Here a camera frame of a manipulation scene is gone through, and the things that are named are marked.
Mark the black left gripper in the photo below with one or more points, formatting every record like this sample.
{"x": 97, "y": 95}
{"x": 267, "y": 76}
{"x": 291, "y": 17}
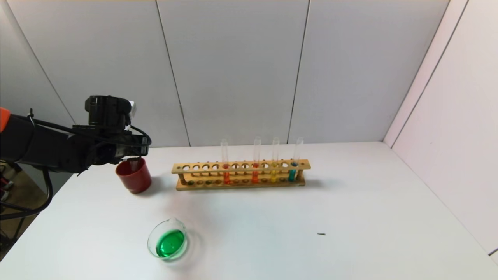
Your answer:
{"x": 130, "y": 158}

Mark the yellow pigment glass test tube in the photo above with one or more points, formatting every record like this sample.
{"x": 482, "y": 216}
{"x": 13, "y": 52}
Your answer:
{"x": 273, "y": 176}
{"x": 134, "y": 165}

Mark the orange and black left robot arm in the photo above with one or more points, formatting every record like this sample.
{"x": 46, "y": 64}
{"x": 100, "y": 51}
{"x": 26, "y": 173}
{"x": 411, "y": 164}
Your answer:
{"x": 39, "y": 147}

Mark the glass beaker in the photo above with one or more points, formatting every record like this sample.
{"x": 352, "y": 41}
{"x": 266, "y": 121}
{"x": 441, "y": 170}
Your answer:
{"x": 170, "y": 244}

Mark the orange pigment glass test tube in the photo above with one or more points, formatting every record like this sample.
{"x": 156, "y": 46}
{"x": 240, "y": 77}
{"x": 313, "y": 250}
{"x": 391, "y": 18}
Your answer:
{"x": 255, "y": 177}
{"x": 227, "y": 177}

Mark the blue pigment glass test tube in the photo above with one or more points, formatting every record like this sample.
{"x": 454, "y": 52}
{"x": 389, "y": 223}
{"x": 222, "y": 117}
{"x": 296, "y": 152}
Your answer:
{"x": 291, "y": 175}

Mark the wooden test tube rack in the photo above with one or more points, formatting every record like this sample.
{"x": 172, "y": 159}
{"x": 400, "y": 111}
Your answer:
{"x": 306, "y": 165}

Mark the dark red plastic cup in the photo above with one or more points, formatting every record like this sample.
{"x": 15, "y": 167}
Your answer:
{"x": 136, "y": 182}

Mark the black metal stand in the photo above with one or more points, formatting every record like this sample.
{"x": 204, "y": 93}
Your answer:
{"x": 15, "y": 229}

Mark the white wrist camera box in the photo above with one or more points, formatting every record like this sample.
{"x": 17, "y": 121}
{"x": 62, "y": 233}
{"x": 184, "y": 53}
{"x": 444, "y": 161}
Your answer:
{"x": 133, "y": 109}

